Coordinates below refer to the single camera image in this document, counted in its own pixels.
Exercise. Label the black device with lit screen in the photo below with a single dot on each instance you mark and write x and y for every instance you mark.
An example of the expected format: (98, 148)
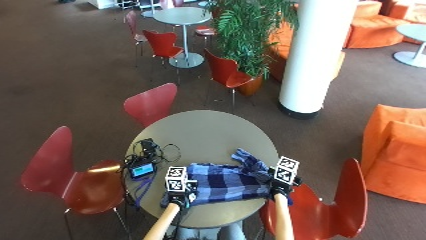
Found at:
(141, 170)

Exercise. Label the grey round pedestal table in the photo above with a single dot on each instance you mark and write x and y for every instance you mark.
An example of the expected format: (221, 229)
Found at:
(414, 43)
(182, 17)

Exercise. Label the green palm plant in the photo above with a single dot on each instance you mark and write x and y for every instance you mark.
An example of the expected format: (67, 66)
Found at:
(248, 33)

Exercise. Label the person's right hand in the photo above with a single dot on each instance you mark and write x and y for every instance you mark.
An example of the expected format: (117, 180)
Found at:
(280, 189)

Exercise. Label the orange curved sofa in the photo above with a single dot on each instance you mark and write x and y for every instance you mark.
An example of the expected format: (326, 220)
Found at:
(377, 26)

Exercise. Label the brown plant pot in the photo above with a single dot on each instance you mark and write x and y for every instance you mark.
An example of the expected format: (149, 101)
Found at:
(250, 85)

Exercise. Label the person's left hand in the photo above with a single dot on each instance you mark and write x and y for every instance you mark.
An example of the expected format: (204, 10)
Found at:
(180, 199)

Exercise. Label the white marker cube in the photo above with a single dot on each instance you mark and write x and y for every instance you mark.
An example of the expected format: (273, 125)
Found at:
(286, 170)
(176, 179)

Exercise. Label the red shell chair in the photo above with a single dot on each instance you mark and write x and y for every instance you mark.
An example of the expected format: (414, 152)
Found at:
(150, 104)
(225, 71)
(133, 26)
(67, 181)
(162, 44)
(330, 208)
(205, 31)

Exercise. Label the orange armchair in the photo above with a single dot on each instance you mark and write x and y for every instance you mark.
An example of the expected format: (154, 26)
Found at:
(394, 153)

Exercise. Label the blue plaid cloth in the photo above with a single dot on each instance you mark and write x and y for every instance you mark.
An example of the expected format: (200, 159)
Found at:
(230, 181)

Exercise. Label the orange bench sofa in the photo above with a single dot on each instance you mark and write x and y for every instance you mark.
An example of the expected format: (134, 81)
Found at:
(280, 50)

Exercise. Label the person's legs in jeans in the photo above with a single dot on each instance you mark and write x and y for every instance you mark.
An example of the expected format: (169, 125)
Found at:
(221, 233)

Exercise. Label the white round pillar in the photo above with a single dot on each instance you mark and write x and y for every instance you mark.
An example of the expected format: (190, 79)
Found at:
(315, 56)

